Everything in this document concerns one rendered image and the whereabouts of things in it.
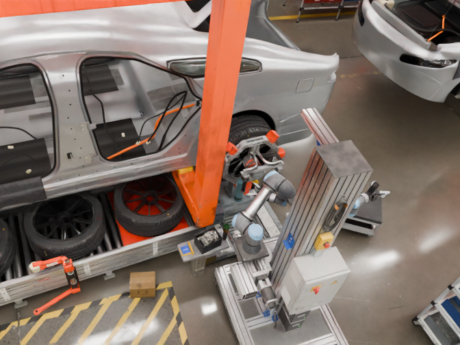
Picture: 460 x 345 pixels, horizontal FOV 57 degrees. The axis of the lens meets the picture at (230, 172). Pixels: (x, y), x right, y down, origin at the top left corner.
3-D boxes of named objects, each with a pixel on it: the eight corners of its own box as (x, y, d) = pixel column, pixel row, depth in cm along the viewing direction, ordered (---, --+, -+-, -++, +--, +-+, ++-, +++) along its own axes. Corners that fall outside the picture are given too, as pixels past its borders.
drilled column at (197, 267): (199, 265, 410) (202, 241, 379) (203, 274, 405) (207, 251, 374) (189, 269, 407) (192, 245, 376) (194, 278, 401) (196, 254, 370)
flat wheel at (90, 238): (56, 278, 356) (51, 263, 338) (14, 229, 381) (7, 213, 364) (120, 233, 392) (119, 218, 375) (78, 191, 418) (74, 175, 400)
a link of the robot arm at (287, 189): (298, 186, 316) (304, 202, 361) (286, 177, 320) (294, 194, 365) (288, 198, 315) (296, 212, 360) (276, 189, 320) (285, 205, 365)
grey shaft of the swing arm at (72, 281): (80, 285, 377) (72, 255, 340) (81, 290, 374) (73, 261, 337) (70, 288, 374) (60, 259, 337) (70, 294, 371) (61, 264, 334)
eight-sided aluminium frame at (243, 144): (268, 171, 425) (279, 131, 385) (271, 176, 421) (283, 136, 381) (218, 184, 405) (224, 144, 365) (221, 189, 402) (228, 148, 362)
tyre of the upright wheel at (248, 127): (202, 126, 376) (207, 172, 427) (213, 144, 362) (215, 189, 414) (270, 105, 392) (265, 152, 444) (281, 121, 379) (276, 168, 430)
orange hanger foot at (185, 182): (187, 170, 420) (189, 145, 395) (207, 210, 391) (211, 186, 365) (171, 174, 414) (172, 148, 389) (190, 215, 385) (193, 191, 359)
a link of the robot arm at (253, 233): (254, 248, 323) (257, 239, 313) (241, 237, 328) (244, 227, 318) (264, 239, 329) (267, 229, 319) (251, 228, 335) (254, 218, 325)
